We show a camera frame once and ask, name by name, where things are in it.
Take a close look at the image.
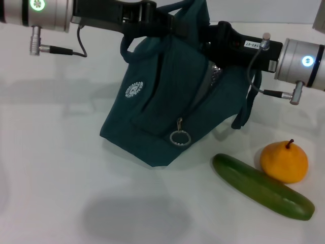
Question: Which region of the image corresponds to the silver zipper pull ring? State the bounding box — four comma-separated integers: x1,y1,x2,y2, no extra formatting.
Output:
169,117,191,147

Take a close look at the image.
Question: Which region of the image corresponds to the orange pear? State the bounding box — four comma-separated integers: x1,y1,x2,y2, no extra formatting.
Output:
259,139,309,185

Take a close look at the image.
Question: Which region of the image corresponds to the grey left arm cable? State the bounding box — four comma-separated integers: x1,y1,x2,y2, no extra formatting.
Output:
29,21,88,58

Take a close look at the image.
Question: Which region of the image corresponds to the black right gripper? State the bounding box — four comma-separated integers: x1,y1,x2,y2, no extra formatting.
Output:
151,4,284,74

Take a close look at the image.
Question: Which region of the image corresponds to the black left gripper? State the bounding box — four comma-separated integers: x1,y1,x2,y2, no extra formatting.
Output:
71,0,157,36

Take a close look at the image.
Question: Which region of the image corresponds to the green cucumber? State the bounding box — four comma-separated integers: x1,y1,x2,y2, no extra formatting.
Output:
212,153,315,221

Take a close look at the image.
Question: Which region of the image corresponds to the dark blue fabric bag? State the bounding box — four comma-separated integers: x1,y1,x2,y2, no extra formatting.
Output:
99,0,264,168

